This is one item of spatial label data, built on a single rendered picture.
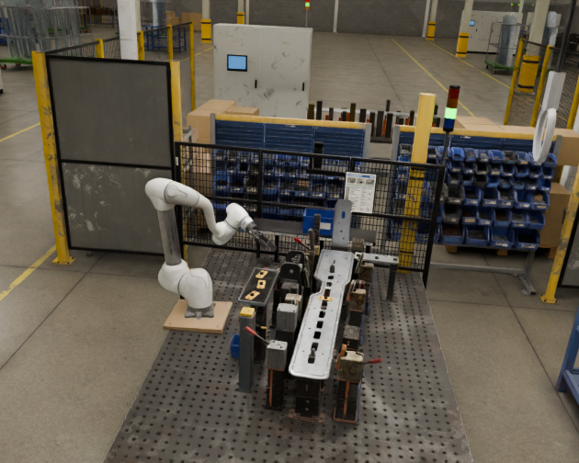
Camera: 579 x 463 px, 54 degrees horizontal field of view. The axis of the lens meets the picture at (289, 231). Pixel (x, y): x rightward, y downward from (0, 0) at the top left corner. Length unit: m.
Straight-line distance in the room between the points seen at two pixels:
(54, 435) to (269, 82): 7.18
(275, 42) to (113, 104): 4.90
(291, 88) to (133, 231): 4.96
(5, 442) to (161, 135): 2.73
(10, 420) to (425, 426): 2.59
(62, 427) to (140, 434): 1.27
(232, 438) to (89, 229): 3.47
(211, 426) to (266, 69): 7.68
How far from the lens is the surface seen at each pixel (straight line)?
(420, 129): 3.93
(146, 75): 5.15
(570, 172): 7.67
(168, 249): 3.53
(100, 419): 4.02
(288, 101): 9.84
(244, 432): 2.79
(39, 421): 4.11
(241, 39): 9.81
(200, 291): 3.48
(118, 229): 5.69
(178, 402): 2.96
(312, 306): 3.14
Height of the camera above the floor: 2.60
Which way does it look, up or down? 23 degrees down
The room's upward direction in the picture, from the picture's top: 3 degrees clockwise
